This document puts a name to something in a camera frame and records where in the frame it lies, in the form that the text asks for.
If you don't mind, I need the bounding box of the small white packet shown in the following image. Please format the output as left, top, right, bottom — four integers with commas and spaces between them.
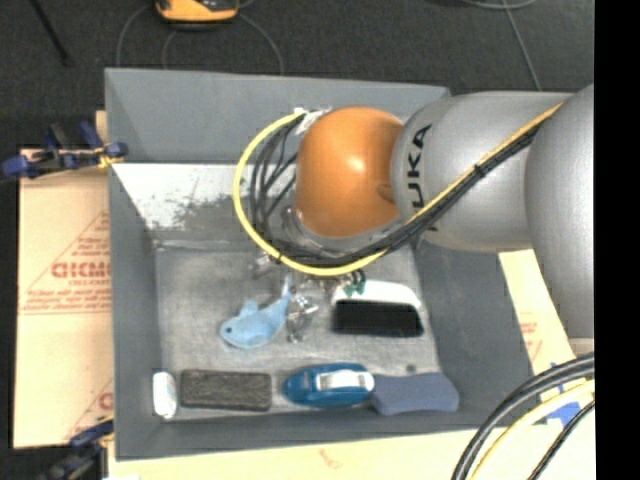
151, 371, 178, 420

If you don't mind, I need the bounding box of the grey metal bin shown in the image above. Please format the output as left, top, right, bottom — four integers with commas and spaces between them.
103, 67, 540, 460

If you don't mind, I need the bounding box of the brown cardboard board red print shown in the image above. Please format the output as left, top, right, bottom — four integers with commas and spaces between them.
12, 110, 595, 480

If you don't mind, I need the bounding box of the dark grey flat block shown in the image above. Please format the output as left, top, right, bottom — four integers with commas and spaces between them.
179, 368, 274, 412

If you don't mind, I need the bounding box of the blue sponge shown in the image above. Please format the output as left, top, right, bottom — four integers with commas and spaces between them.
368, 372, 461, 417

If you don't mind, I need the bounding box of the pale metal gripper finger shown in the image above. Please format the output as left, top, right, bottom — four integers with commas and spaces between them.
285, 313, 308, 344
293, 294, 320, 320

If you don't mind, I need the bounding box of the light blue toy whale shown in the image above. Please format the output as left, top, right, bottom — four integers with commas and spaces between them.
219, 275, 294, 351

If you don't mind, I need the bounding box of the black and white box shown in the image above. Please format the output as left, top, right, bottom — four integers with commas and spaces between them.
329, 279, 426, 340

